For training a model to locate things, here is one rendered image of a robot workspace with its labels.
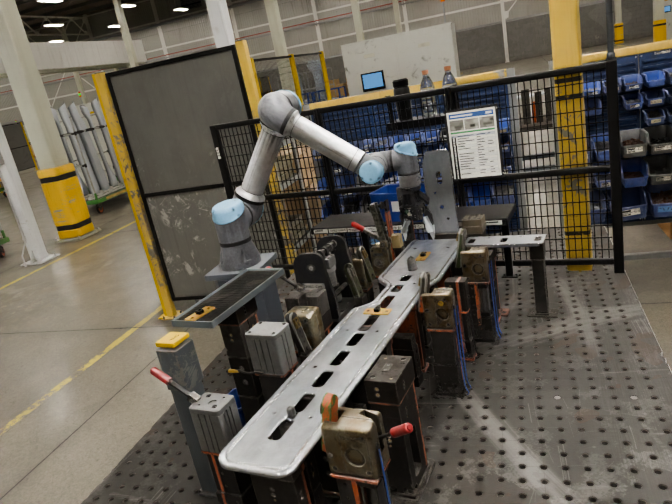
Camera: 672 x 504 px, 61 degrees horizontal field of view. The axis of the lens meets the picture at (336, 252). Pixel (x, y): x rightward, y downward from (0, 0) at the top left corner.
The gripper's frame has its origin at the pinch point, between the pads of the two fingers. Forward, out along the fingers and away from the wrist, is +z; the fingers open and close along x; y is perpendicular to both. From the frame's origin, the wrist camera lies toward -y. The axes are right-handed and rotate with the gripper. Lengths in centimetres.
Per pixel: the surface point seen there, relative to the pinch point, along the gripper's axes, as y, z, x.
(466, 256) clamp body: 8.3, 4.6, 18.6
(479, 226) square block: -23.4, 4.3, 16.3
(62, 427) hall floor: 10, 109, -236
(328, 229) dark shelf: -32, 6, -55
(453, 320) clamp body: 42.7, 11.3, 22.1
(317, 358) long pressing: 75, 7, -6
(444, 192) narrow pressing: -26.6, -9.4, 3.2
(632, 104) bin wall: -205, -10, 71
